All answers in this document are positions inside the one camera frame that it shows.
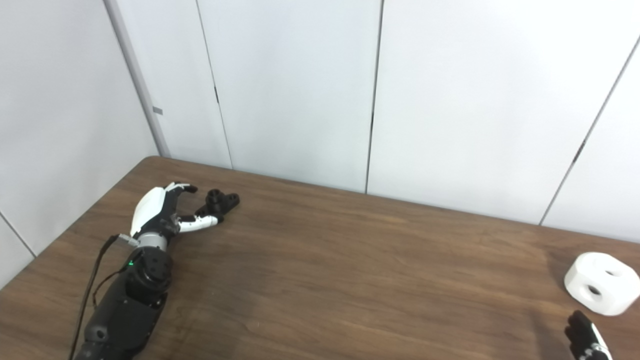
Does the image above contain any black flanged holder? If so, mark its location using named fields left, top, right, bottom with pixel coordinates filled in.
left=195, top=189, right=241, bottom=224

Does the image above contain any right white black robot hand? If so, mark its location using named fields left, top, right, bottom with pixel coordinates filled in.
left=564, top=310, right=614, bottom=360

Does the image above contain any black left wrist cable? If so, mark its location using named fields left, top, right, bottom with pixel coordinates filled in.
left=67, top=233, right=139, bottom=360

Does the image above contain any white block with holes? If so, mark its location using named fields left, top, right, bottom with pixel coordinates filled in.
left=564, top=251, right=640, bottom=317

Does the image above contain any grey wall corner post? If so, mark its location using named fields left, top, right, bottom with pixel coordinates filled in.
left=103, top=0, right=171, bottom=159

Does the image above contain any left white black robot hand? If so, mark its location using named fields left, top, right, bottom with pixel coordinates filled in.
left=130, top=182, right=221, bottom=239

